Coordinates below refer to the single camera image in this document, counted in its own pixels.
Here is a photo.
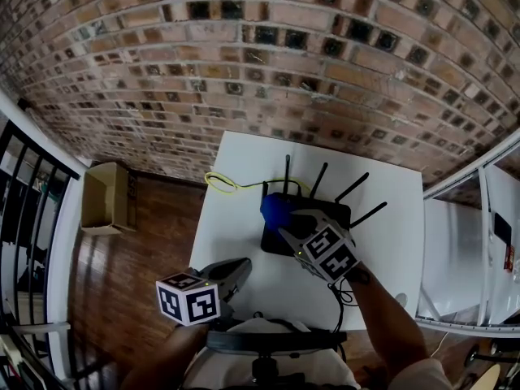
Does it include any black stand base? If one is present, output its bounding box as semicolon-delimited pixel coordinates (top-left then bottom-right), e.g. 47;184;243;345
465;341;520;365

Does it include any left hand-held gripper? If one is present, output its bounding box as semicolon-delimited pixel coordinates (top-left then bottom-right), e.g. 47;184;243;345
155;256;254;327

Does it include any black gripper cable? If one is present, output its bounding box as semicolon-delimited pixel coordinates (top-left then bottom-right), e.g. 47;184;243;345
327;278;358;335

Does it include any white metal shelf rack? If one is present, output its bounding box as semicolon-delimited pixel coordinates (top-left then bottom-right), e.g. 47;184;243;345
414;128;520;339

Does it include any person's light shirt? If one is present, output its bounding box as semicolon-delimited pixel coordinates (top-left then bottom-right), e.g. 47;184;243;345
182;317;456;390

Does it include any thin white cable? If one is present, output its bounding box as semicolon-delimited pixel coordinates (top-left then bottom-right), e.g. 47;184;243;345
430;331;450;359

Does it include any black metal railing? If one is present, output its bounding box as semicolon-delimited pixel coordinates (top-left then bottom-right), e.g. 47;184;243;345
0;119;82;390

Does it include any yellow cable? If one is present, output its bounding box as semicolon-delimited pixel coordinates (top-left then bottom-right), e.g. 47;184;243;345
204;171;310;197

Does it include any open cardboard box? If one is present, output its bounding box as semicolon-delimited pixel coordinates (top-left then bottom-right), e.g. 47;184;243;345
80;162;139;236

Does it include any blue cloth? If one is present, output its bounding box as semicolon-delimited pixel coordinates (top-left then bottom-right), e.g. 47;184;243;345
259;193;304;229

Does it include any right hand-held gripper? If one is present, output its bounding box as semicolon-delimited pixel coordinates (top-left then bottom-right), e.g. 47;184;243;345
277;208;362;284

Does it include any black router with antennas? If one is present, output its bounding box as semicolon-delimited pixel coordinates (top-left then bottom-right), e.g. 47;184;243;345
259;154;388;258

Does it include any round wooden board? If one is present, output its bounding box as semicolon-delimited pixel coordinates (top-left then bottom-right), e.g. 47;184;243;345
477;366;501;390

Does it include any person's right forearm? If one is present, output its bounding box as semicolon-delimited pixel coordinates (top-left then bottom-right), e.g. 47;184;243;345
347;266;430;381

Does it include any black flat phone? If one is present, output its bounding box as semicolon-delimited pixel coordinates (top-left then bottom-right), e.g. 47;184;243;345
493;212;513;244

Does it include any black chest mount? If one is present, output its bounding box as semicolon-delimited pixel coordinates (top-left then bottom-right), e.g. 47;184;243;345
206;330;349;390

